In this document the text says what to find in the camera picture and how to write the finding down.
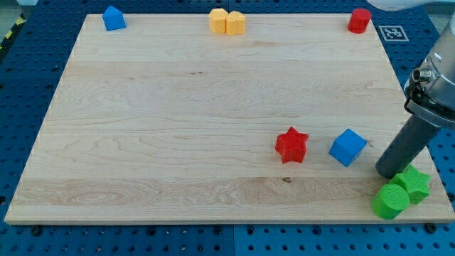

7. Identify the light wooden board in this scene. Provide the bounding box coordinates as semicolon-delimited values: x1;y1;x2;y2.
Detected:
4;13;455;225

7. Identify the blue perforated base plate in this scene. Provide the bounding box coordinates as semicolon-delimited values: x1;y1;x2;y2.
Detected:
1;1;454;255

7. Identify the blue pentagon block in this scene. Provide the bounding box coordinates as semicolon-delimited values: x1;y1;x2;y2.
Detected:
102;6;127;31

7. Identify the green cylinder block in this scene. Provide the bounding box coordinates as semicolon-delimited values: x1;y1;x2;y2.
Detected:
370;183;410;220

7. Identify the yellow hexagon block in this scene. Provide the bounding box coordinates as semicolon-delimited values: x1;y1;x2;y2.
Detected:
208;8;228;33

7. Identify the green star block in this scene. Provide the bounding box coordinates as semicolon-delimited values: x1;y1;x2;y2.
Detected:
389;164;431;205

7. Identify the red star block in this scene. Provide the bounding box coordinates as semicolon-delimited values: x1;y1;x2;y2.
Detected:
275;127;309;164

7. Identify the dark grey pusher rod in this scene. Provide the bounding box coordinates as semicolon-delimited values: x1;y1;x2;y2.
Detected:
375;114;441;178

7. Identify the blue cube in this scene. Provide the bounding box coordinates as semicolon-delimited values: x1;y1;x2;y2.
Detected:
329;129;367;167

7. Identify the red cylinder block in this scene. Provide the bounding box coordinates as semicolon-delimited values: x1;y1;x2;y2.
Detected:
347;9;372;34

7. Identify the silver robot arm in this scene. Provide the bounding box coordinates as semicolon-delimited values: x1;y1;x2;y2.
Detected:
402;16;454;132

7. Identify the yellow heart block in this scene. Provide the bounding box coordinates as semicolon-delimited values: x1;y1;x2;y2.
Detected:
225;11;246;36

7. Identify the fiducial marker tag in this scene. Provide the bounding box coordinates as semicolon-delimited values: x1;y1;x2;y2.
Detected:
379;25;409;42

